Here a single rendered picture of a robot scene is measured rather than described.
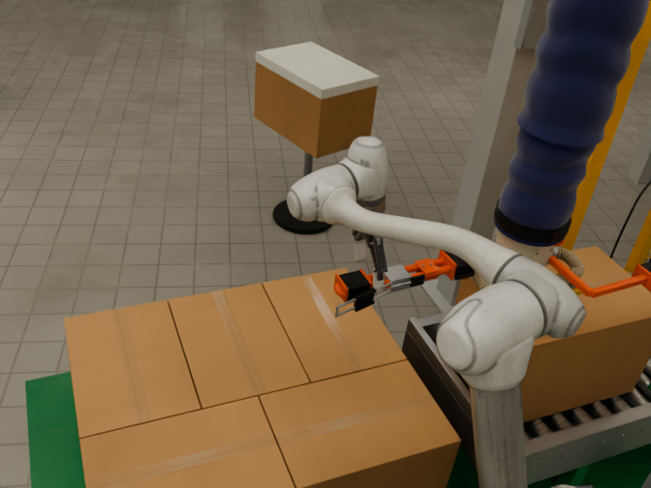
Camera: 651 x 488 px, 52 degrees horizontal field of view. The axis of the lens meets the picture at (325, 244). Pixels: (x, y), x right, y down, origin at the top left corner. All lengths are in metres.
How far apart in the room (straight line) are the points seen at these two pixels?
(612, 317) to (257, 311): 1.33
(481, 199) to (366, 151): 1.79
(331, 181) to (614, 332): 1.22
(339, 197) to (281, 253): 2.42
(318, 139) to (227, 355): 1.50
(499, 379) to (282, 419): 1.18
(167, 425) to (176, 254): 1.77
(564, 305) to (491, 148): 1.93
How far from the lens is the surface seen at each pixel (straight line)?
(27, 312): 3.71
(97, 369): 2.57
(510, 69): 3.11
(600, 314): 2.44
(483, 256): 1.48
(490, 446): 1.43
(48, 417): 3.19
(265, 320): 2.71
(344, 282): 1.87
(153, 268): 3.87
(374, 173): 1.67
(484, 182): 3.34
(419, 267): 1.98
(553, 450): 2.46
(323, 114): 3.58
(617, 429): 2.63
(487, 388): 1.34
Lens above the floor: 2.36
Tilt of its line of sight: 35 degrees down
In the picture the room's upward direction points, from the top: 6 degrees clockwise
